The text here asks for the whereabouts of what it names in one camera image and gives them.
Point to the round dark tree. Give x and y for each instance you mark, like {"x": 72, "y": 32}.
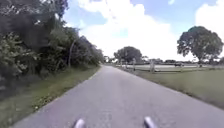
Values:
{"x": 128, "y": 54}

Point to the grey asphalt path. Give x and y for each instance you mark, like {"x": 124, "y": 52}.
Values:
{"x": 116, "y": 96}

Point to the robot's own part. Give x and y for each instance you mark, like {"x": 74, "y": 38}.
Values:
{"x": 79, "y": 123}
{"x": 149, "y": 122}

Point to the dense wood of trees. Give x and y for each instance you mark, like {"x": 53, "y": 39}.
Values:
{"x": 36, "y": 46}

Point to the grass verge beside wood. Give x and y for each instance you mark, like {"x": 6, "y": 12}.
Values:
{"x": 36, "y": 95}

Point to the grass field beside fence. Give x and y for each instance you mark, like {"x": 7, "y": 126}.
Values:
{"x": 196, "y": 85}

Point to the large broad tree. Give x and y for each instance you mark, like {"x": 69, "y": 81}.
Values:
{"x": 200, "y": 43}

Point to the wooden rail fence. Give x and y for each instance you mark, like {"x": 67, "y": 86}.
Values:
{"x": 152, "y": 66}

